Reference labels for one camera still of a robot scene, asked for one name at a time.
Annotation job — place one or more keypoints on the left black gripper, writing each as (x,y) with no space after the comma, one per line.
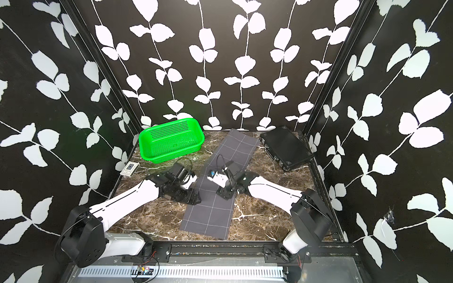
(189,198)

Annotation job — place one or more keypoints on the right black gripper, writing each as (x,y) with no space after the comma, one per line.
(223,194)

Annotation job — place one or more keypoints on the dark grey grid pillowcase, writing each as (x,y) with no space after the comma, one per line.
(212,216)

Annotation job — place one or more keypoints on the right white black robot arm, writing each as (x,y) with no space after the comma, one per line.
(311,218)

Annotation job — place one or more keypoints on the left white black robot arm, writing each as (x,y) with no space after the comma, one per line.
(86,237)

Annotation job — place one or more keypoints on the green plastic basket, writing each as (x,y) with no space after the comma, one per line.
(171,140)

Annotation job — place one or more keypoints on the small white remote device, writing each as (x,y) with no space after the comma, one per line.
(129,169)

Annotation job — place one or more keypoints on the black hard case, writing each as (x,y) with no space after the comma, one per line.
(285,148)

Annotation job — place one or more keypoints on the white perforated strip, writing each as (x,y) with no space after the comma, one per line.
(187,272)

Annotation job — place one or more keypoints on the small green circuit board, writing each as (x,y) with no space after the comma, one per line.
(142,271)

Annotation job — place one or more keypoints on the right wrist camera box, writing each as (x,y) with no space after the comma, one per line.
(222,175)

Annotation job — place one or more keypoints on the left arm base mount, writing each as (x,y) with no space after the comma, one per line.
(158,250)

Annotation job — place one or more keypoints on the black front mounting rail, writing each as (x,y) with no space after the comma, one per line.
(244,249)

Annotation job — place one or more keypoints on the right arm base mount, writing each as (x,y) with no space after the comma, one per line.
(278,254)

